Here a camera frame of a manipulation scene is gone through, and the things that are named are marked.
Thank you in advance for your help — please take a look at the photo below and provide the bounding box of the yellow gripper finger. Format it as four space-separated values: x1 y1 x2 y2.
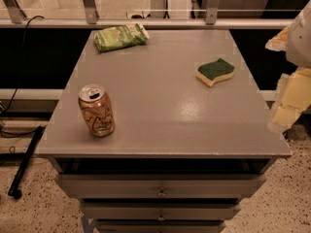
267 67 311 133
265 26 290 51

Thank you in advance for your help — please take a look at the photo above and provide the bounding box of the orange soda can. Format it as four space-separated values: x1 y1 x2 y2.
78 84 115 137

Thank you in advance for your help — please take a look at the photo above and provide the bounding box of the green jalapeno chip bag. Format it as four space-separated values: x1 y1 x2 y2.
94 23 149 52

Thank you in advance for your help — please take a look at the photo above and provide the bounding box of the green and yellow sponge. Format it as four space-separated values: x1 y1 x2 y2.
196 58 235 87

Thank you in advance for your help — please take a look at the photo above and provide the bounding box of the grey drawer cabinet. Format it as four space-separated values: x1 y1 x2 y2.
37 30 291 233

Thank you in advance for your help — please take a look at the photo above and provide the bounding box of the black rod on floor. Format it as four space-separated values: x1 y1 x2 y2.
8 126 44 200

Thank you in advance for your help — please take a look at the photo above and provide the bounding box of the black cable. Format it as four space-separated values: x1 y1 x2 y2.
0 15 46 139

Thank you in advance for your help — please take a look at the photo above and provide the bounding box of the metal railing frame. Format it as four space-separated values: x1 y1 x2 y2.
0 0 293 29

